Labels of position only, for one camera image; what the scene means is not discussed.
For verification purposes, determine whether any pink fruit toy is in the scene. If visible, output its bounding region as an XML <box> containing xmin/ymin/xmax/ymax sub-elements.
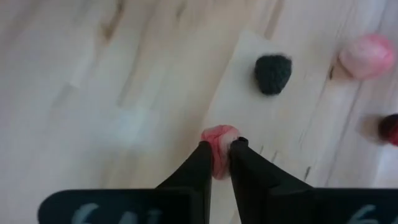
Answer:
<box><xmin>200</xmin><ymin>124</ymin><xmax>241</xmax><ymax>180</ymax></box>
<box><xmin>338</xmin><ymin>33</ymin><xmax>396</xmax><ymax>81</ymax></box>

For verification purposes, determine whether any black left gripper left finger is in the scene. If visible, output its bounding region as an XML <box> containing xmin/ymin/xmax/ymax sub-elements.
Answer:
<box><xmin>37</xmin><ymin>140</ymin><xmax>213</xmax><ymax>224</ymax></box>

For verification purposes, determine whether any black blackberry toy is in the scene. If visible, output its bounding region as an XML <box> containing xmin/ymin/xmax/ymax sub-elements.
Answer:
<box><xmin>254</xmin><ymin>54</ymin><xmax>293</xmax><ymax>96</ymax></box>

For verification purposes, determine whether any red cherry toy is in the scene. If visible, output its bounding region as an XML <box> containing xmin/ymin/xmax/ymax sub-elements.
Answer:
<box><xmin>377</xmin><ymin>113</ymin><xmax>398</xmax><ymax>146</ymax></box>

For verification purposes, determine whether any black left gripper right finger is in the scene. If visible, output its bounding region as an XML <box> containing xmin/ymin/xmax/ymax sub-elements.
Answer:
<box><xmin>229</xmin><ymin>136</ymin><xmax>398</xmax><ymax>224</ymax></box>

